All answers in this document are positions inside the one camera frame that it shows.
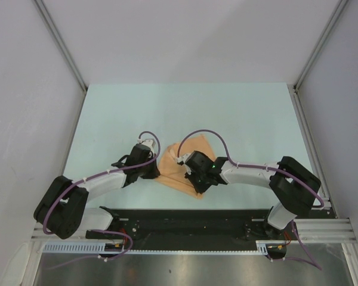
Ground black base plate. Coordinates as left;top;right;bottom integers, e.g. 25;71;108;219
85;208;300;254

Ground right aluminium frame post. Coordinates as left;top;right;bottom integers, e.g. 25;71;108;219
292;0;351;92

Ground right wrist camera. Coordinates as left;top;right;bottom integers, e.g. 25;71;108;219
176;153;191;166

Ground orange cloth napkin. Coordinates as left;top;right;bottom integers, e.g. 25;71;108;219
156;134;216;200

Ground purple cable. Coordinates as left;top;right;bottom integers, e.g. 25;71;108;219
177;128;325;271
42;131;162;236

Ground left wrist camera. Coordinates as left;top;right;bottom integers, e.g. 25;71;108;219
137;138;157;156

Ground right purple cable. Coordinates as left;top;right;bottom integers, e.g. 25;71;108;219
177;128;325;271

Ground left aluminium frame post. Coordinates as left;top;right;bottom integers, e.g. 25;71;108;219
32;0;88;94

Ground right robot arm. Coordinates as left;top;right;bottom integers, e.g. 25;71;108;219
177;151;321;239

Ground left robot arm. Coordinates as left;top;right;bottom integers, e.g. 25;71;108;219
33;139;161;240

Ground aluminium frame post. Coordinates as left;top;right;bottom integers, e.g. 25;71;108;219
292;0;351;92
32;0;88;94

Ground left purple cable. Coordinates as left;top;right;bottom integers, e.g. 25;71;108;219
42;131;162;236

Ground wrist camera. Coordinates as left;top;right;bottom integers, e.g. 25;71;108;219
176;153;191;166
137;138;157;156

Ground right aluminium side rail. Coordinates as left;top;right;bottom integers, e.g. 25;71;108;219
287;85;337;214

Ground grey slotted cable duct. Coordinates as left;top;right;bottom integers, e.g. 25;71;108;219
43;240;287;256

